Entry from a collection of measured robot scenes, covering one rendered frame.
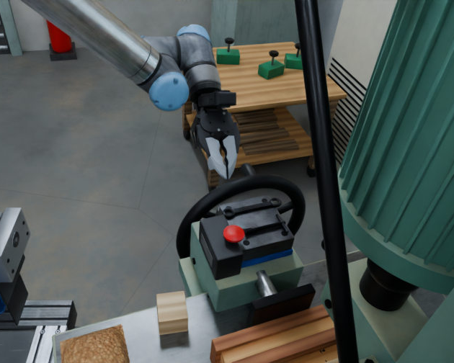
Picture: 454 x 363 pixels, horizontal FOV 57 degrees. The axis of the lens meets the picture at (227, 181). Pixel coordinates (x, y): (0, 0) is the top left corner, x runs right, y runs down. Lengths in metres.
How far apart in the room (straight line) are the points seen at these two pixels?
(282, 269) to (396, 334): 0.21
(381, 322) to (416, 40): 0.31
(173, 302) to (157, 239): 1.30
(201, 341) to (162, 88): 0.44
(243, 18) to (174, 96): 1.81
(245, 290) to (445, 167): 0.40
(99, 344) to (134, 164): 1.74
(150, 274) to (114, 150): 0.85
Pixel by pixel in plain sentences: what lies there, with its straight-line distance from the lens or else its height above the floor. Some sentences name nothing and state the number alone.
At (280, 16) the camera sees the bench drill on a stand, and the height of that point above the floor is 0.56.
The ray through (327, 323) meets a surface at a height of 0.95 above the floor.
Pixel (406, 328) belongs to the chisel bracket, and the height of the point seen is 1.07.
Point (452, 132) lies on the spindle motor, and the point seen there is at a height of 1.33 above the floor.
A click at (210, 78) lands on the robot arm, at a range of 0.92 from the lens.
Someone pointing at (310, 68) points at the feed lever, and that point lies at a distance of 0.28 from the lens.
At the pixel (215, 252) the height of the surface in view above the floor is 1.01.
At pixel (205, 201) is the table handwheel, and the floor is 0.92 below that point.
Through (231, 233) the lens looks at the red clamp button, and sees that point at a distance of 0.59.
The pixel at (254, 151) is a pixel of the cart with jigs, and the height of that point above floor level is 0.20.
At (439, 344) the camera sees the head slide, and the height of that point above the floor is 1.19.
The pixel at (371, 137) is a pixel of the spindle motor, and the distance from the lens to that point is 0.33.
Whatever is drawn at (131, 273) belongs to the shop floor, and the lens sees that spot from 1.81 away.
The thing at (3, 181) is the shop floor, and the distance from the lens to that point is 2.34.
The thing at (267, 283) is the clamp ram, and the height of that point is 0.96.
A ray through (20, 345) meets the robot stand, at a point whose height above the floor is 0.21.
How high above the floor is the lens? 1.47
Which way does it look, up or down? 42 degrees down
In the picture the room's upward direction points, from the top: 6 degrees clockwise
